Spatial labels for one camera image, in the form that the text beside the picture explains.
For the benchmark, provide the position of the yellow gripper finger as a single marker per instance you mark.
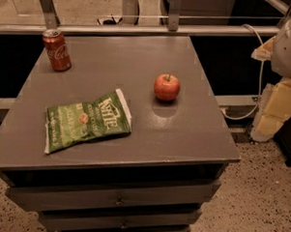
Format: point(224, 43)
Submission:
point(274, 110)

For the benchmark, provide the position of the red coke can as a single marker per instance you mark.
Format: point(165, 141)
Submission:
point(57, 50)

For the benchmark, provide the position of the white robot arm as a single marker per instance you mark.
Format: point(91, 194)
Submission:
point(278, 51)

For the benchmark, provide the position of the red apple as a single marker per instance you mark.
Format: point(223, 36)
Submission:
point(167, 87)

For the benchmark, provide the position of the grey metal railing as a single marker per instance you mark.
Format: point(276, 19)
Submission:
point(145, 17)

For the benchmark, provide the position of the grey drawer cabinet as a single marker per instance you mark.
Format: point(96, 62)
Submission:
point(129, 139)

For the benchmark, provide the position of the middle grey drawer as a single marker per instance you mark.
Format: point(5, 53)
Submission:
point(134, 220)

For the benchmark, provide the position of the green kettle chips bag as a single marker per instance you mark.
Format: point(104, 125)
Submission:
point(69, 124)

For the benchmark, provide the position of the top grey drawer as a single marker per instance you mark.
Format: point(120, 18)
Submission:
point(113, 196)

